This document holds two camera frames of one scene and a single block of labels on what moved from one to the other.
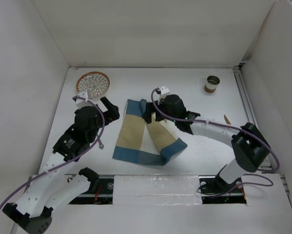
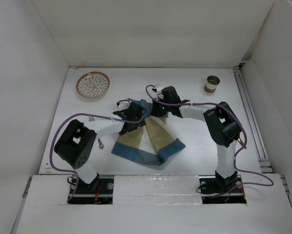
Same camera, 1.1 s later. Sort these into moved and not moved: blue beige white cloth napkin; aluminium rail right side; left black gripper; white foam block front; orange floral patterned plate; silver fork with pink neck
Moved: blue beige white cloth napkin; left black gripper
Not moved: orange floral patterned plate; white foam block front; aluminium rail right side; silver fork with pink neck
